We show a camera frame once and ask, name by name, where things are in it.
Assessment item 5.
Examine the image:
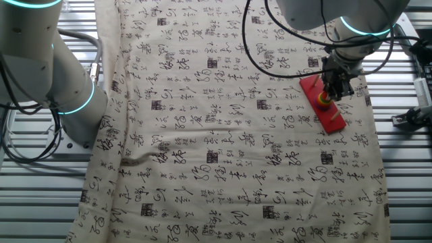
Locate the red wooden Hanoi peg board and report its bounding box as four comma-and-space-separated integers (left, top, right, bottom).
298, 74, 348, 136

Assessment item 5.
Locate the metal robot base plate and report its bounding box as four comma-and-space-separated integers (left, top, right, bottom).
45, 128, 94, 159

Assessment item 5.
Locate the white calligraphy print cloth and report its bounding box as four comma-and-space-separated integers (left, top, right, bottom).
65, 0, 392, 243

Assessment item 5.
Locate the thick grey connector cable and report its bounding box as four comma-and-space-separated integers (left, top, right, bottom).
57, 28, 103, 84

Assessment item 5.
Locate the thin grey cable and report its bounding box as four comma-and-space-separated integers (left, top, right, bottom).
360, 23, 396, 76

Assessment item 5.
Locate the black keyboard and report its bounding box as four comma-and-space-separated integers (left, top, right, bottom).
416, 62, 432, 81

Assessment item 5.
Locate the grey metal camera bracket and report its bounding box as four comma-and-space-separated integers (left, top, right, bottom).
393, 22, 421, 47

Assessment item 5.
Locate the silver ribbed camera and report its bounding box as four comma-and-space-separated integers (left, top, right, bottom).
413, 77, 432, 107

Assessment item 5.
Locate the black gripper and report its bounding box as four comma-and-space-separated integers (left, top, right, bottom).
320, 55, 356, 102

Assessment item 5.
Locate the purple wooden ring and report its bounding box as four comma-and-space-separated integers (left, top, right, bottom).
315, 100, 335, 112

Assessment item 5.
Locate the black cable bundle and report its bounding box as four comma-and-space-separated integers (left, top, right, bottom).
0, 60, 65, 165

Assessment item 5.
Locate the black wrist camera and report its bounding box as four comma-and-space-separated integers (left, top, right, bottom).
408, 36, 432, 67

